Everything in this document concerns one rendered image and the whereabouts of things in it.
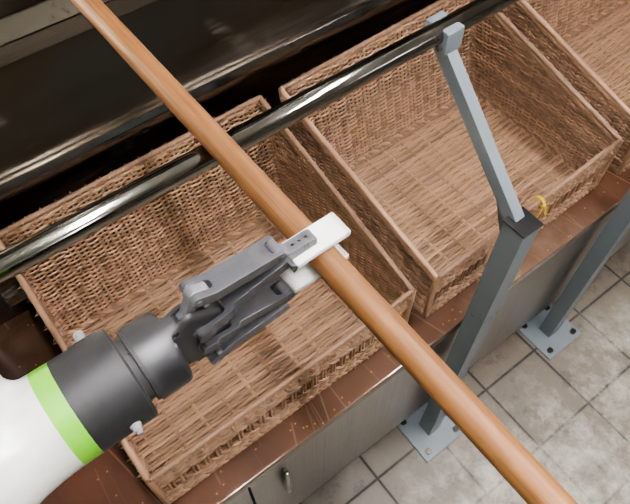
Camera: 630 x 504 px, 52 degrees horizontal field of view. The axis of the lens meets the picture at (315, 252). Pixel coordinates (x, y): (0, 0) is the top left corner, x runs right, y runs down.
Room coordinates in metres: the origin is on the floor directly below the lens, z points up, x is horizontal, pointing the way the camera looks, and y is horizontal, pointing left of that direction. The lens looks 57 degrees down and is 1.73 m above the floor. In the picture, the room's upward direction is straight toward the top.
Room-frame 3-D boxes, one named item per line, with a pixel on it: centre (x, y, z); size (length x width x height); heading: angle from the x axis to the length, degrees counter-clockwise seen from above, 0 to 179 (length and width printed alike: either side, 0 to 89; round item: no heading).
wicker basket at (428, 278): (0.95, -0.29, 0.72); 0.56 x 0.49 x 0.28; 129
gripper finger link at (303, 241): (0.33, 0.02, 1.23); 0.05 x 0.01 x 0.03; 128
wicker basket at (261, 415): (0.59, 0.18, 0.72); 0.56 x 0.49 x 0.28; 128
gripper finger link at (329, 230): (0.35, 0.00, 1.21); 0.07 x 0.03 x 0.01; 128
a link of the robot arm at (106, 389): (0.21, 0.18, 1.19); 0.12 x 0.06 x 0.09; 38
